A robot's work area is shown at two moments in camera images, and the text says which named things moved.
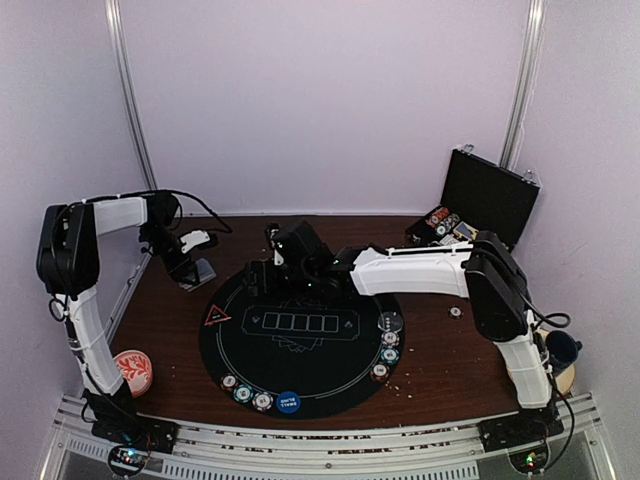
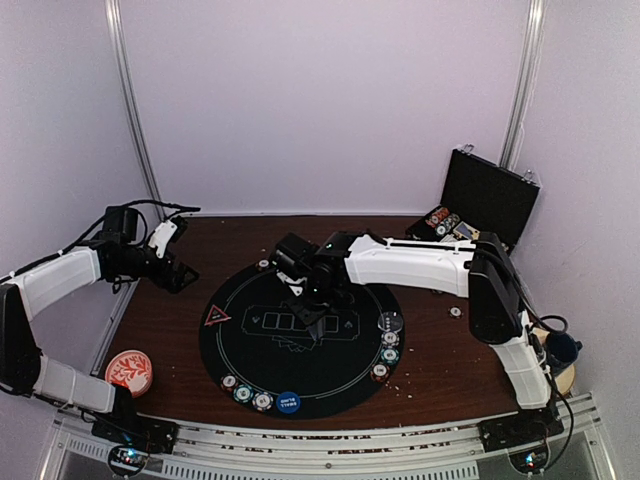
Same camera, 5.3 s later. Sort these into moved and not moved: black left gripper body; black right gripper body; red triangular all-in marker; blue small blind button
Moved: black right gripper body; black left gripper body
Not moved: blue small blind button; red triangular all-in marker
